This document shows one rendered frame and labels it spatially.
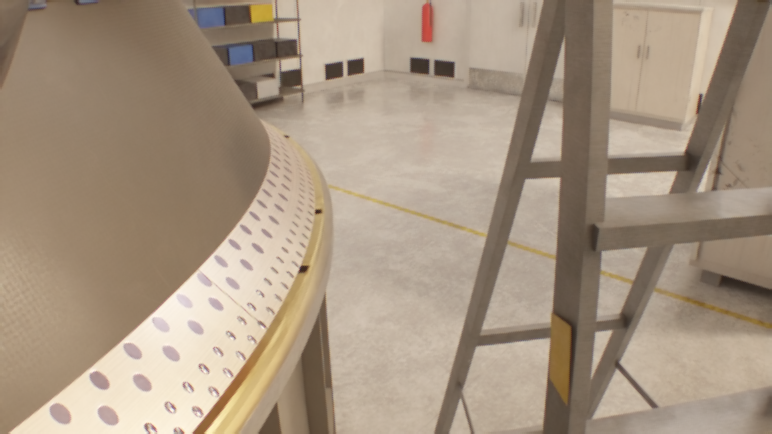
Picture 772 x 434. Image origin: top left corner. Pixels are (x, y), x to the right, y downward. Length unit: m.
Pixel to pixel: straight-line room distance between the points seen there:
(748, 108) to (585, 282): 2.35
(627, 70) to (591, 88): 6.01
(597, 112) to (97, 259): 0.52
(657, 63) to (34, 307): 6.40
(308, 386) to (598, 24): 0.60
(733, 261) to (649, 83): 3.73
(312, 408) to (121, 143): 0.48
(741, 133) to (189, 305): 2.75
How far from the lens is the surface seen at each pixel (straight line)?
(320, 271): 0.66
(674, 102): 6.57
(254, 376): 0.49
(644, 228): 0.69
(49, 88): 0.51
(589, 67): 0.66
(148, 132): 0.57
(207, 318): 0.50
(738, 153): 3.01
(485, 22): 8.02
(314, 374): 0.80
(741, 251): 3.16
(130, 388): 0.44
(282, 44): 7.09
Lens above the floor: 1.48
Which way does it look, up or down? 24 degrees down
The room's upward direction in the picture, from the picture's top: 1 degrees counter-clockwise
